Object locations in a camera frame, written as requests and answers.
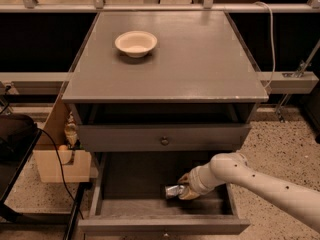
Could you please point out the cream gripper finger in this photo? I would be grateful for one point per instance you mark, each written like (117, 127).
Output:
(184, 179)
(186, 193)

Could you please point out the black cart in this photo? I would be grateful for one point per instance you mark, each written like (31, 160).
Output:
(18, 136)

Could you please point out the grey top drawer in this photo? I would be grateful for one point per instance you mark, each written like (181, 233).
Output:
(182, 137)

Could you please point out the cardboard box with items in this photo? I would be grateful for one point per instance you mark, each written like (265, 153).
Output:
(58, 155)

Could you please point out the white bowl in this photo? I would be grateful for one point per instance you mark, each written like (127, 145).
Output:
(136, 44)

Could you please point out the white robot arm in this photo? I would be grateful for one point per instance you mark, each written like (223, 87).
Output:
(298, 201)

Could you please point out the open grey middle drawer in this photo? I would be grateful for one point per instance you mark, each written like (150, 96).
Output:
(129, 198)

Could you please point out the silver blue redbull can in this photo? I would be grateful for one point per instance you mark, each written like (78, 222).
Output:
(173, 191)

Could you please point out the round brass drawer knob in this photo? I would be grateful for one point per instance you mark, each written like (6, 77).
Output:
(164, 141)

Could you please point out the grey wooden drawer cabinet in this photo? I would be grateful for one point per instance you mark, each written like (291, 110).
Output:
(198, 73)

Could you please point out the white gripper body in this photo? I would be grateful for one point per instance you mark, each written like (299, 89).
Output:
(196, 182)

